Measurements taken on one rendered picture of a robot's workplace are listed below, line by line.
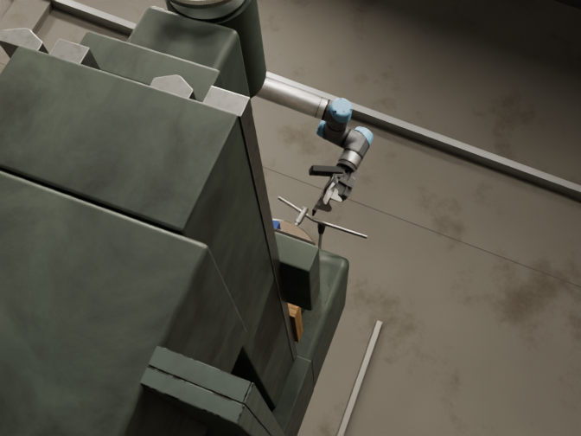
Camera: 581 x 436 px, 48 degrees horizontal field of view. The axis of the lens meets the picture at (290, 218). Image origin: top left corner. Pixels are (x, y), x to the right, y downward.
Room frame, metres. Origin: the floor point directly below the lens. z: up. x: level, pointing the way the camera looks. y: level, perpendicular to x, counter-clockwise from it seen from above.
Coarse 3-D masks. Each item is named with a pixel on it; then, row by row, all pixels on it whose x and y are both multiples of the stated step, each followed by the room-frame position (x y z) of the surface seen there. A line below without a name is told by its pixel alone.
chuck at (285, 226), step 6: (282, 222) 2.04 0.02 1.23; (288, 222) 2.04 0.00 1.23; (282, 228) 2.04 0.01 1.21; (288, 228) 2.04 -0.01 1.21; (294, 228) 2.04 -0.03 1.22; (300, 228) 2.03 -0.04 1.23; (294, 234) 2.03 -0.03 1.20; (300, 234) 2.03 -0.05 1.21; (306, 234) 2.03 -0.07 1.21; (312, 240) 2.02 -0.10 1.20
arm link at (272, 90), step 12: (264, 84) 1.93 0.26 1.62; (276, 84) 1.93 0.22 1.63; (288, 84) 1.94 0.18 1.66; (264, 96) 1.96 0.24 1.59; (276, 96) 1.95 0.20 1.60; (288, 96) 1.94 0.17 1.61; (300, 96) 1.93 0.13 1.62; (312, 96) 1.93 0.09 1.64; (300, 108) 1.95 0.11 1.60; (312, 108) 1.94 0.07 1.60; (324, 108) 1.93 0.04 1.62; (336, 108) 1.90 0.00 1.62; (348, 108) 1.90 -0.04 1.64; (324, 120) 1.97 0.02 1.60; (336, 120) 1.93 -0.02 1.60; (348, 120) 1.96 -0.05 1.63
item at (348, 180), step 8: (344, 168) 2.07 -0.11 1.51; (352, 168) 2.05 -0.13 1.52; (336, 176) 2.05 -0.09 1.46; (344, 176) 2.07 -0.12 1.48; (352, 176) 2.07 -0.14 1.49; (328, 184) 2.06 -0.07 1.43; (336, 184) 2.06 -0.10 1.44; (344, 184) 2.06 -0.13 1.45; (352, 184) 2.06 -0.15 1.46; (344, 192) 2.05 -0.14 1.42; (344, 200) 2.11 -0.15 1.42
